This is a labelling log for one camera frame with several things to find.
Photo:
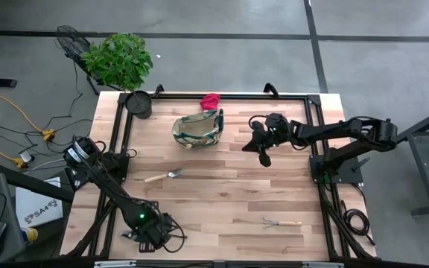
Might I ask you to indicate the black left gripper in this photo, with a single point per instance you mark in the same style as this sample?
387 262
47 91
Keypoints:
151 227

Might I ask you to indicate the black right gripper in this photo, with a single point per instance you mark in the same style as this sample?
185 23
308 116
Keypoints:
279 134

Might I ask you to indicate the beige green canvas gardening bag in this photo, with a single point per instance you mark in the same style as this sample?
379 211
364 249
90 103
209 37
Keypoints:
197 130

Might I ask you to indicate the red garden glove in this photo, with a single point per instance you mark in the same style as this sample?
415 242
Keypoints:
210 101

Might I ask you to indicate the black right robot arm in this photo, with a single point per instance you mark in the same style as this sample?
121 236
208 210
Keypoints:
348 130

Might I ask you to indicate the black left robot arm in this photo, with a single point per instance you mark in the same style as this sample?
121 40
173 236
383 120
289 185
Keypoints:
99 178

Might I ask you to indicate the black table clamp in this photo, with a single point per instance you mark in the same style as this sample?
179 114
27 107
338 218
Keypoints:
272 89
158 90

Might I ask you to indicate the white cardboard box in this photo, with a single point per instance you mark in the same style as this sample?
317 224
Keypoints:
37 208

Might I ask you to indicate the yellow round bottle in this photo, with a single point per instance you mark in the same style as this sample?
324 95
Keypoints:
31 235

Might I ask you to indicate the black plant pot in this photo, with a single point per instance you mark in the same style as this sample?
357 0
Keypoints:
139 104

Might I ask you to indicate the black desk support bar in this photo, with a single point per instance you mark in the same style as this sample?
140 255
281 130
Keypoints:
32 183

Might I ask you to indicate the white power adapter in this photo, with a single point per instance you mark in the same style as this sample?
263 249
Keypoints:
26 156

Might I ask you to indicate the black metal stand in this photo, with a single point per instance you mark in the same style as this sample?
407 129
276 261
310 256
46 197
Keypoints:
423 164

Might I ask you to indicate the green leafy plant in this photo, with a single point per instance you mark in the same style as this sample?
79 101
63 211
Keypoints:
119 61

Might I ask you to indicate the black floor fan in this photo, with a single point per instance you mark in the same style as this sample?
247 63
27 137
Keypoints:
71 41

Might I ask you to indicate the silver metal bracket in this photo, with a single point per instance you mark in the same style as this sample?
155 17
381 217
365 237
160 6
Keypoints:
114 264
322 265

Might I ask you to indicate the black metal table frame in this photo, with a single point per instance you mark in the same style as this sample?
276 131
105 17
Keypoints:
237 96

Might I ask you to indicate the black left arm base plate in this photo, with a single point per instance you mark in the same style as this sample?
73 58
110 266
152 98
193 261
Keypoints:
119 178

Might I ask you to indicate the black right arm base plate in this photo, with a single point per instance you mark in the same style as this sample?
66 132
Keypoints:
348 175

